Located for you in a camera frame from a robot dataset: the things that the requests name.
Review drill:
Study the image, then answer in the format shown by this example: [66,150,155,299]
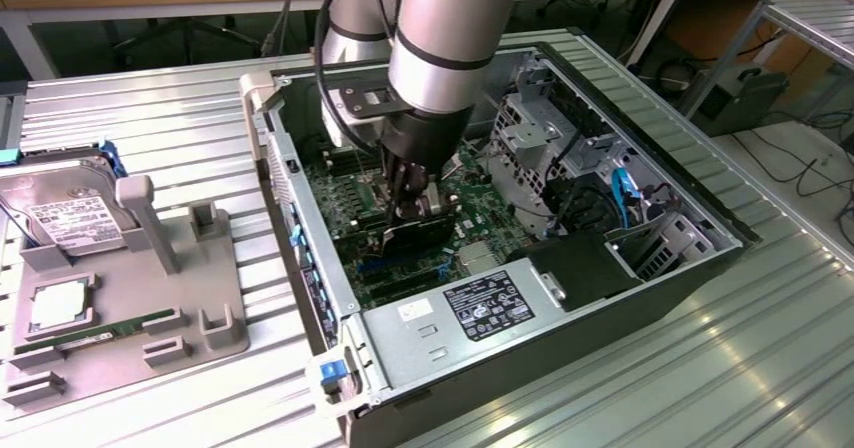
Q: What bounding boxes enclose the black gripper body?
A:
[380,106,478,172]

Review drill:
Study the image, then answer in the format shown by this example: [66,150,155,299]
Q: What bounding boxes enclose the blue case latch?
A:
[319,359,350,385]

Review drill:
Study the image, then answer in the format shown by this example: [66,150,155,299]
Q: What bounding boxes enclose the black cables on white table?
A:
[731,111,854,200]

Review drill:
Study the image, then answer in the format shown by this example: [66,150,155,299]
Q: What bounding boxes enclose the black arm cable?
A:
[314,0,356,144]

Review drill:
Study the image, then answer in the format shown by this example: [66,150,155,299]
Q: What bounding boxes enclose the black graphics card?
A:
[379,214,458,260]

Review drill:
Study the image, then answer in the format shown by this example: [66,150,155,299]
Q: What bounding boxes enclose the green RAM stick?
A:
[12,314,160,357]

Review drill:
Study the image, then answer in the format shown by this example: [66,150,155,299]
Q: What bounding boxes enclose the grey parts rack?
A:
[0,175,256,410]

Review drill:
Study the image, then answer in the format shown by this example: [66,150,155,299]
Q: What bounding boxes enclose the silver hard disk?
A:
[0,159,130,260]

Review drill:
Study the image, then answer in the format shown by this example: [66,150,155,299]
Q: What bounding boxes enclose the metal slat side table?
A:
[731,0,854,95]

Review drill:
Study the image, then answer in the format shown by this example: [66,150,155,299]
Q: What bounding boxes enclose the blue disk caddy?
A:
[92,136,131,181]

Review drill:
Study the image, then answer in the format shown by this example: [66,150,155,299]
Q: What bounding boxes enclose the black power wire bundle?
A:
[541,131,603,230]

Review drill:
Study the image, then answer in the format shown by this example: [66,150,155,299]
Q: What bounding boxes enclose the silver CPU chip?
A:
[28,284,94,333]

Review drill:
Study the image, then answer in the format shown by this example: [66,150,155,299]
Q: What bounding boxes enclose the silver chipset heat sink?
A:
[455,244,503,275]

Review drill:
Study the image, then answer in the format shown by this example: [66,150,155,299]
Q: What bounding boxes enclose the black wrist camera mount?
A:
[332,82,403,120]

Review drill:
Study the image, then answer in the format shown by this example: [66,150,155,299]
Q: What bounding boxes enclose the silver power supply unit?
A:
[346,260,579,394]

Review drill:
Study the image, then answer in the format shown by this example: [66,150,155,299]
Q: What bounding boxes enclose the black box under desk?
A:
[695,66,790,137]

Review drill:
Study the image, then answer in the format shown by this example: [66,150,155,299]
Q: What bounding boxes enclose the open PC case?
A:
[239,27,763,448]

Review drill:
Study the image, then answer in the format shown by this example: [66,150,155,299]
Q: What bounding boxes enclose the grey metal disk bay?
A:
[489,89,630,235]

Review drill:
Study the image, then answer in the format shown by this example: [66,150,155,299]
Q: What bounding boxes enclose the blue data wire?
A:
[609,166,646,232]

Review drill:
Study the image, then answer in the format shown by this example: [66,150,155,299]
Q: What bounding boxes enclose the green motherboard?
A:
[303,135,543,310]

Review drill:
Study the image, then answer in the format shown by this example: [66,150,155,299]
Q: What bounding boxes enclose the black plastic fan shroud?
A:
[509,229,646,312]

